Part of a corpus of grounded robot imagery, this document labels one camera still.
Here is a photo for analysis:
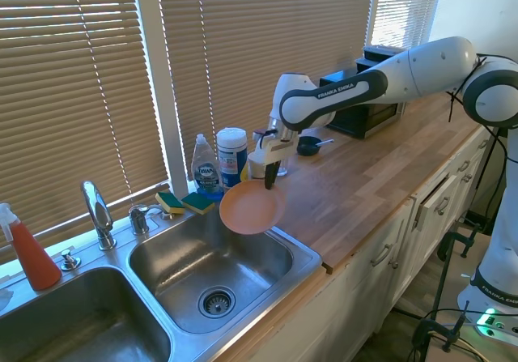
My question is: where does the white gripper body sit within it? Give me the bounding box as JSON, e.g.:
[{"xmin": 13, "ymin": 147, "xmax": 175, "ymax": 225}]
[{"xmin": 253, "ymin": 134, "xmax": 301, "ymax": 165}]

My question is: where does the orange round plate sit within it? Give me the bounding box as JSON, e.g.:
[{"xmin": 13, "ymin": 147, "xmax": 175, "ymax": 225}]
[{"xmin": 219, "ymin": 180, "xmax": 286, "ymax": 236}]

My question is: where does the white mug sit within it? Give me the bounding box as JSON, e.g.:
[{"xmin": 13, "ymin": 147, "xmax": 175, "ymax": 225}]
[{"xmin": 247, "ymin": 153, "xmax": 268, "ymax": 181}]

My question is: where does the stainless steel double sink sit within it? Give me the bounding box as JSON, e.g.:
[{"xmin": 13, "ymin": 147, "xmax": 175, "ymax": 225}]
[{"xmin": 0, "ymin": 207, "xmax": 324, "ymax": 362}]

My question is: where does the small chrome sink knob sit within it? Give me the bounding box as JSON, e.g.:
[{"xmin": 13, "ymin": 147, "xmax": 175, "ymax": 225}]
[{"xmin": 60, "ymin": 248, "xmax": 82, "ymax": 272}]

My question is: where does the dark blue bowl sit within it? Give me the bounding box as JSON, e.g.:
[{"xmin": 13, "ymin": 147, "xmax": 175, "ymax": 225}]
[{"xmin": 296, "ymin": 135, "xmax": 321, "ymax": 157}]

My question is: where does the white wipes canister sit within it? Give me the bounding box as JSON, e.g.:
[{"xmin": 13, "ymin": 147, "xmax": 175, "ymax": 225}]
[{"xmin": 215, "ymin": 126, "xmax": 249, "ymax": 190}]

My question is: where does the clear Dawn dish soap bottle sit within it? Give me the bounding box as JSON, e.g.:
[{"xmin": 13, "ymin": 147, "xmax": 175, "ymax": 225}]
[{"xmin": 189, "ymin": 133, "xmax": 223, "ymax": 198}]

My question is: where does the yellow green sponge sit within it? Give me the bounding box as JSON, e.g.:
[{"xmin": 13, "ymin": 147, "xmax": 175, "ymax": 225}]
[
  {"xmin": 155, "ymin": 191, "xmax": 186, "ymax": 216},
  {"xmin": 180, "ymin": 191, "xmax": 216, "ymax": 216}
]

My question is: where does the black toaster oven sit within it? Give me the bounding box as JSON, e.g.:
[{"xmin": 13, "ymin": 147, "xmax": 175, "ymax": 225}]
[{"xmin": 318, "ymin": 69, "xmax": 407, "ymax": 140}]

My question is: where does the medium beige window blind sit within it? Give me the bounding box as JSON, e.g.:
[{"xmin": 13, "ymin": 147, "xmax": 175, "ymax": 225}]
[{"xmin": 155, "ymin": 0, "xmax": 377, "ymax": 164}]

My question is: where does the black toaster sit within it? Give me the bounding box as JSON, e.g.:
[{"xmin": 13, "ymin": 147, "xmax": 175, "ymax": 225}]
[{"xmin": 355, "ymin": 45, "xmax": 407, "ymax": 76}]

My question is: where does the chrome side sprayer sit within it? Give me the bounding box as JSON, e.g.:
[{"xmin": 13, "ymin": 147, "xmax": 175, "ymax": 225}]
[{"xmin": 128, "ymin": 203, "xmax": 163, "ymax": 236}]

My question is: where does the white kitchen cabinet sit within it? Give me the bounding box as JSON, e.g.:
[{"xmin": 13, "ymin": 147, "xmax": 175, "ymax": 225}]
[{"xmin": 242, "ymin": 125, "xmax": 497, "ymax": 362}]

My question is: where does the white cabinet drawer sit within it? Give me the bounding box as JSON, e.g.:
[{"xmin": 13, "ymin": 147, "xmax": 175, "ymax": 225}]
[{"xmin": 411, "ymin": 170, "xmax": 463, "ymax": 233}]

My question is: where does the chrome kitchen faucet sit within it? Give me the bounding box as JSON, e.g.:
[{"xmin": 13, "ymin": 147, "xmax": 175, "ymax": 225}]
[{"xmin": 80, "ymin": 180, "xmax": 118, "ymax": 251}]

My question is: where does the narrow beige window blind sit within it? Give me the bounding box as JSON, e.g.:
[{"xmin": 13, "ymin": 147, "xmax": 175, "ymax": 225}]
[{"xmin": 371, "ymin": 0, "xmax": 444, "ymax": 51}]

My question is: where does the black clamp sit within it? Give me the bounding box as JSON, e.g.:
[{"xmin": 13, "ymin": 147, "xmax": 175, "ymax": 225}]
[
  {"xmin": 411, "ymin": 300, "xmax": 473, "ymax": 362},
  {"xmin": 429, "ymin": 223, "xmax": 493, "ymax": 322}
]

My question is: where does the wide beige window blind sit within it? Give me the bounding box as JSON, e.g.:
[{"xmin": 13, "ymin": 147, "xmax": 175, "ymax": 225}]
[{"xmin": 0, "ymin": 0, "xmax": 170, "ymax": 265}]

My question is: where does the orange spray bottle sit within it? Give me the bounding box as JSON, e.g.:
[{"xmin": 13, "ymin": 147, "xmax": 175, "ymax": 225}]
[{"xmin": 0, "ymin": 202, "xmax": 63, "ymax": 292}]

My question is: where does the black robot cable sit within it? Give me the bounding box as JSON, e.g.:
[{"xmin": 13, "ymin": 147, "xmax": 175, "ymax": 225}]
[{"xmin": 446, "ymin": 53, "xmax": 512, "ymax": 233}]

